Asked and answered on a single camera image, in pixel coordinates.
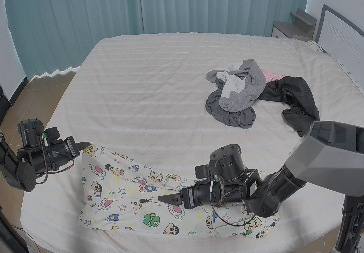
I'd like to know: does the black cable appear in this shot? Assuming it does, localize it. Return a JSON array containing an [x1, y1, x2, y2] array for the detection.
[[35, 133, 76, 185], [210, 184, 255, 228]]

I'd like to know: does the black garment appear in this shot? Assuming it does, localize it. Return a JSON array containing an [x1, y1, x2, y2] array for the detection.
[[257, 76, 320, 138]]

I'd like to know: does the bed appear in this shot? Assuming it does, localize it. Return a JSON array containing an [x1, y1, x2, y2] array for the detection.
[[20, 4, 364, 253]]

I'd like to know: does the pink garment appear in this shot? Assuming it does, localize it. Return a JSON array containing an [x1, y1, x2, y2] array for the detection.
[[263, 69, 285, 82]]

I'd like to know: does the white printed pyjama top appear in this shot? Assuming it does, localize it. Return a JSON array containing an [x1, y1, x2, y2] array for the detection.
[[79, 142, 280, 239]]

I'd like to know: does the grey bedside table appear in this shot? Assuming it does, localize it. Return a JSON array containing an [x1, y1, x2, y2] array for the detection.
[[272, 8, 317, 41]]

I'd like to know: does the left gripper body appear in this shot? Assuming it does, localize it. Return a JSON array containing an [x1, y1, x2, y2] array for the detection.
[[44, 137, 81, 171]]

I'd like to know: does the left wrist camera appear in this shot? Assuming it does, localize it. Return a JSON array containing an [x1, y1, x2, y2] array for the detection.
[[43, 128, 61, 147]]

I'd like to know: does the light grey and white garment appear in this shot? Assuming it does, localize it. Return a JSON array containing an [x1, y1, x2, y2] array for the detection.
[[206, 59, 267, 112]]

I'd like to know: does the dark grey garment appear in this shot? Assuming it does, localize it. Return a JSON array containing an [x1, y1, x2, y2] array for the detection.
[[205, 87, 256, 129]]

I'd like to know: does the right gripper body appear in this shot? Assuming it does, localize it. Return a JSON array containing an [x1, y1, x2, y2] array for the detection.
[[182, 182, 225, 210]]

